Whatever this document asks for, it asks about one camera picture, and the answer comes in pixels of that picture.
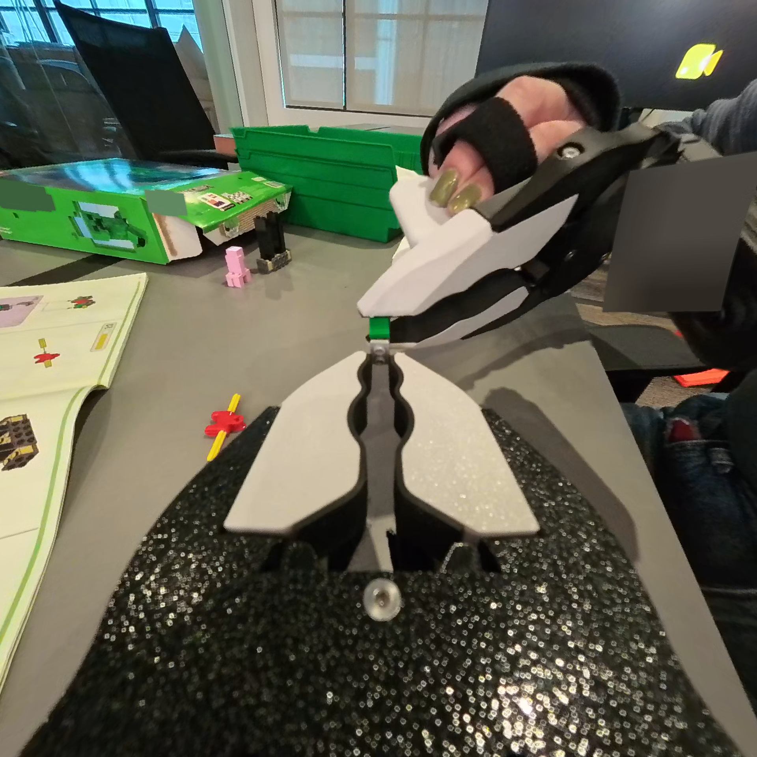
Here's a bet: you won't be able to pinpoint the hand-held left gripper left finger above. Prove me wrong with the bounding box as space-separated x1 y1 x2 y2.
223 350 371 537

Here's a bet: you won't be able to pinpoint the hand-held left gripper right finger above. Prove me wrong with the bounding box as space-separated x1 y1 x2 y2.
387 352 541 540

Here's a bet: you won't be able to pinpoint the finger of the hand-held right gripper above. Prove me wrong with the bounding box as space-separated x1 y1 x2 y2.
357 195 578 318
390 275 530 351

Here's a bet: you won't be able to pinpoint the person's right forearm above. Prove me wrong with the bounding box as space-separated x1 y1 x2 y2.
656 77 757 159

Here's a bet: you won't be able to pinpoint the grey desk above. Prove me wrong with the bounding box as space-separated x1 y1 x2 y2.
0 237 729 757

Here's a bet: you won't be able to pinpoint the person's right hand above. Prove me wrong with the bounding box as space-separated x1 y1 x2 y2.
433 74 588 216

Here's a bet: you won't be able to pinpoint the red connector on yellow axle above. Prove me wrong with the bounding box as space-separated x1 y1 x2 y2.
204 393 247 462

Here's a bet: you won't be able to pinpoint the black computer monitor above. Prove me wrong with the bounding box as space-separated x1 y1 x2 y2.
473 0 757 128

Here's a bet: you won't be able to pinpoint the green plastic crate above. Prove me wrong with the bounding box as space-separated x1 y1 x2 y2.
229 124 428 243

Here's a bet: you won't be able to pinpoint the black toy brick build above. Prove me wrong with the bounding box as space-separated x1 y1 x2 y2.
254 210 292 275

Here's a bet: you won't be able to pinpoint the pink toy pig figure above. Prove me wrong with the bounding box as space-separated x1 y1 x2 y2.
225 245 254 289

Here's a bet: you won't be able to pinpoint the white framed window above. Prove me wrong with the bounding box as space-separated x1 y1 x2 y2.
275 0 489 115

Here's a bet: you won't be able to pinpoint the orange traffic cone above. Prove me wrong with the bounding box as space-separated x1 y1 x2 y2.
674 367 732 389

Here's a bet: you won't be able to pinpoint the person's blue jeans legs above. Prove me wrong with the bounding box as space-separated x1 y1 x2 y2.
620 390 757 757

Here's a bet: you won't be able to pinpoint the pale green instruction booklet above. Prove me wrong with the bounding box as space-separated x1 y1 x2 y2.
0 272 149 681

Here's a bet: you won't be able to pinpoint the green toy set box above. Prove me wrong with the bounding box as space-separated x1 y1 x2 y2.
0 158 293 266

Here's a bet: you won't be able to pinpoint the white cardboard sheet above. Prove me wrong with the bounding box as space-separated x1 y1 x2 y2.
174 24 215 117

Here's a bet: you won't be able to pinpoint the black office chair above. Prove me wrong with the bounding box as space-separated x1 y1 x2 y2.
53 0 239 173

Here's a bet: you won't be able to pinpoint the dark framed window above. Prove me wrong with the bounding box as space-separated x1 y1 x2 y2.
0 0 196 46

